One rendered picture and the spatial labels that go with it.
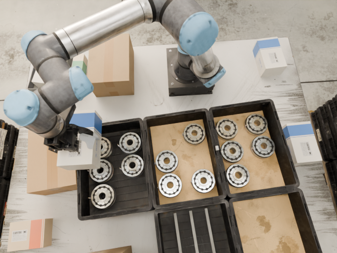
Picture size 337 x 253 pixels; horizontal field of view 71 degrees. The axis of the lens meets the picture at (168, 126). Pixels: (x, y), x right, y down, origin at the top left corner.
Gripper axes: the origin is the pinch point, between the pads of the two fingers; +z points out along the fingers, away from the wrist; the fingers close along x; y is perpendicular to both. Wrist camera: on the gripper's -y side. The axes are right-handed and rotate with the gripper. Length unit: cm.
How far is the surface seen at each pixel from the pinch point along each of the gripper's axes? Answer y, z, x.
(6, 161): -12, 85, -86
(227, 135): -5, 25, 59
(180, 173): 10.8, 27.9, 36.4
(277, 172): 13, 28, 80
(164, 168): 8.4, 24.7, 29.1
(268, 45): -59, 32, 91
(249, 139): -4, 28, 70
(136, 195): 19.2, 28.0, 16.0
